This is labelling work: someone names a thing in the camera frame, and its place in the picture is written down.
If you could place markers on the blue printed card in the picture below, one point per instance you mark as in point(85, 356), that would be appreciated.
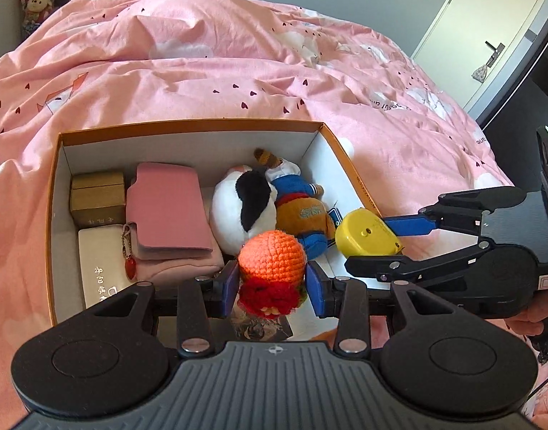
point(334, 224)

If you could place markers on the pink wallet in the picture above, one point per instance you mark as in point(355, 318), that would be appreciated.
point(166, 206)

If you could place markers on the small hanging fabric pouch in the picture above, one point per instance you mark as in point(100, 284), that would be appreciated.
point(480, 74)

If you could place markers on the white glasses case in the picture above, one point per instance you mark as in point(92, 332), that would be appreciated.
point(99, 264)

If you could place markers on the brown picture-printed box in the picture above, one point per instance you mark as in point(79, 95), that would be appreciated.
point(256, 329)

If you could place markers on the pink printed blanket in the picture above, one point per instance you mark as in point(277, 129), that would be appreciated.
point(211, 76)

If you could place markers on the orange cardboard box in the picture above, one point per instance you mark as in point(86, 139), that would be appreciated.
point(189, 148)

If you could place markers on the yellow tape measure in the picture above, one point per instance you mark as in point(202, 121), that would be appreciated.
point(363, 233)

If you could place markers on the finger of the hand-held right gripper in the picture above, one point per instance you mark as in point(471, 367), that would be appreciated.
point(413, 225)
point(372, 265)

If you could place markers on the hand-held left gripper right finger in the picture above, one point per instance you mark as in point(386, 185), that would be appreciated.
point(316, 291)

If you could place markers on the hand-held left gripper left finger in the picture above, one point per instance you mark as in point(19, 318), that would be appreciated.
point(230, 286)

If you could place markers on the gold cardboard box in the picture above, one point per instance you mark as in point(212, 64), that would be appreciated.
point(97, 201)

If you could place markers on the white and black plush toy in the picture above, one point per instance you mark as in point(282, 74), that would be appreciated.
point(224, 215)

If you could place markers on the clear tube of plush toys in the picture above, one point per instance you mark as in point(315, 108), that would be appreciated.
point(36, 2)

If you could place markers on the bear plush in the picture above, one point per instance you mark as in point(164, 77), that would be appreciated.
point(301, 215)

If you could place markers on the white door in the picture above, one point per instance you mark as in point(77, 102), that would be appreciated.
point(480, 9)

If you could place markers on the person's right hand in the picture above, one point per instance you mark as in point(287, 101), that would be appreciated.
point(532, 322)

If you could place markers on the dark wardrobe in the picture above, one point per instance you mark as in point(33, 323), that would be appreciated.
point(525, 107)

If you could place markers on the orange crochet doll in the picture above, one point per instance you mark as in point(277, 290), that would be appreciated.
point(269, 255)

